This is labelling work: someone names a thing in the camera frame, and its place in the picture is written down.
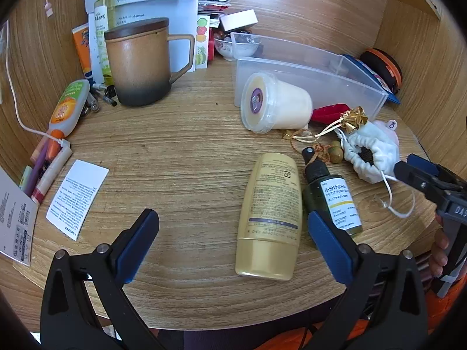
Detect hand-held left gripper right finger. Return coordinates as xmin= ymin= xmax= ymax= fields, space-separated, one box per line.
xmin=303 ymin=211 xmax=429 ymax=350

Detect person's right hand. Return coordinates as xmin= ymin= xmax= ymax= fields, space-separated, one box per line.
xmin=428 ymin=213 xmax=449 ymax=278

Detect white charging cable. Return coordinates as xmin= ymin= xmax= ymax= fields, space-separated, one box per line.
xmin=4 ymin=21 xmax=72 ymax=149

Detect wooden desktop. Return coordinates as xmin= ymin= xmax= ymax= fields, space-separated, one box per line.
xmin=0 ymin=53 xmax=451 ymax=332

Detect white printed leaflet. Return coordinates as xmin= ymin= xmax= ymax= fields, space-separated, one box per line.
xmin=0 ymin=167 xmax=40 ymax=267

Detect beige lotion bottle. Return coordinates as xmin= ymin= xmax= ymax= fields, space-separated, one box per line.
xmin=235 ymin=152 xmax=303 ymax=281

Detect white printed label card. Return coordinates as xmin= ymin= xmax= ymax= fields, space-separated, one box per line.
xmin=46 ymin=159 xmax=110 ymax=242

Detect gold ribbon bow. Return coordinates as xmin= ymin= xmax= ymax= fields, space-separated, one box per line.
xmin=314 ymin=106 xmax=369 ymax=144

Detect black pens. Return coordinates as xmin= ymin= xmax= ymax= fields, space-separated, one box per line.
xmin=85 ymin=82 xmax=118 ymax=114

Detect brown lidded ceramic mug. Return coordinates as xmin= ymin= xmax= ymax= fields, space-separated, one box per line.
xmin=104 ymin=17 xmax=196 ymax=107

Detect white drawstring pouch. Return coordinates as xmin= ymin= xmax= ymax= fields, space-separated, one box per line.
xmin=336 ymin=120 xmax=417 ymax=220

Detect clear plastic storage bin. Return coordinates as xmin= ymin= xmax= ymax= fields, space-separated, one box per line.
xmin=231 ymin=32 xmax=389 ymax=122

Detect small glass bowl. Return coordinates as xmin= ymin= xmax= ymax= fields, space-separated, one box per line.
xmin=213 ymin=31 xmax=262 ymax=62

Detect pink round case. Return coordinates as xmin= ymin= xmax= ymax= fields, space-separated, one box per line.
xmin=371 ymin=118 xmax=399 ymax=147

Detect dark green pump bottle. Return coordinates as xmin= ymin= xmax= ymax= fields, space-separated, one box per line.
xmin=302 ymin=147 xmax=364 ymax=237

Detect cream lidded plastic cup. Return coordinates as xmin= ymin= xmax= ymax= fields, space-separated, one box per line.
xmin=241 ymin=72 xmax=313 ymax=134

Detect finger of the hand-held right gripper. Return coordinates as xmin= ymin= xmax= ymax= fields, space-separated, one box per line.
xmin=407 ymin=154 xmax=467 ymax=190
xmin=393 ymin=160 xmax=460 ymax=208

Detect fruit sticker sheet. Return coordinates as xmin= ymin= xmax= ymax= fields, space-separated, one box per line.
xmin=195 ymin=14 xmax=210 ymax=69

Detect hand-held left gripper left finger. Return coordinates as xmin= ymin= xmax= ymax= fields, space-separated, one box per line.
xmin=40 ymin=209 xmax=161 ymax=350

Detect purple pen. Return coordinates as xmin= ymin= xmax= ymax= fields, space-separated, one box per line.
xmin=21 ymin=141 xmax=50 ymax=195

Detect green spray bottle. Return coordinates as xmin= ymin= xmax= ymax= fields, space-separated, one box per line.
xmin=94 ymin=0 xmax=116 ymax=85

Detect orange cream tube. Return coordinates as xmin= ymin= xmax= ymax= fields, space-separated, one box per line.
xmin=72 ymin=23 xmax=96 ymax=83

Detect pink white lip balm tube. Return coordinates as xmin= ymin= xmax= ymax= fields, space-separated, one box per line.
xmin=31 ymin=147 xmax=74 ymax=205

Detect person's orange clothing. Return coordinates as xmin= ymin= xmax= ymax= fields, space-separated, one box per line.
xmin=252 ymin=287 xmax=467 ymax=350

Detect olive bead string charm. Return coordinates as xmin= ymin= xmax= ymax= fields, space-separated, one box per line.
xmin=282 ymin=129 xmax=346 ymax=165

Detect black orange zip pouch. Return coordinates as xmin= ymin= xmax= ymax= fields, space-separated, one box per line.
xmin=359 ymin=48 xmax=403 ymax=94

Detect small white cardboard box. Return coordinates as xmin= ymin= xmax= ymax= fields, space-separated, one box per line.
xmin=219 ymin=10 xmax=258 ymax=32

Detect stack of books and boxes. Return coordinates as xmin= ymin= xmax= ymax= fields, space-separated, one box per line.
xmin=198 ymin=0 xmax=232 ymax=27

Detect red plastic scoop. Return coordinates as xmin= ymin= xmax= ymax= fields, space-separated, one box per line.
xmin=310 ymin=104 xmax=351 ymax=125

